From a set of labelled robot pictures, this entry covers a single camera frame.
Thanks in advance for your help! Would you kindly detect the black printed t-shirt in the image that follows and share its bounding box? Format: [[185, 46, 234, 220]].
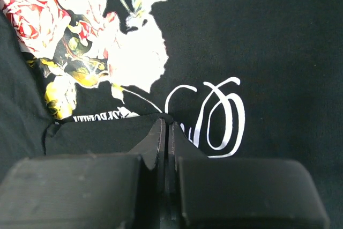
[[1, 0, 342, 228]]

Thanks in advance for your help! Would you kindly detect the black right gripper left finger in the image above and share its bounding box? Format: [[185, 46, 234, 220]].
[[1, 119, 166, 228]]

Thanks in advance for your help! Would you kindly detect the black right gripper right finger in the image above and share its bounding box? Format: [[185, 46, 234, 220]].
[[168, 123, 330, 228]]

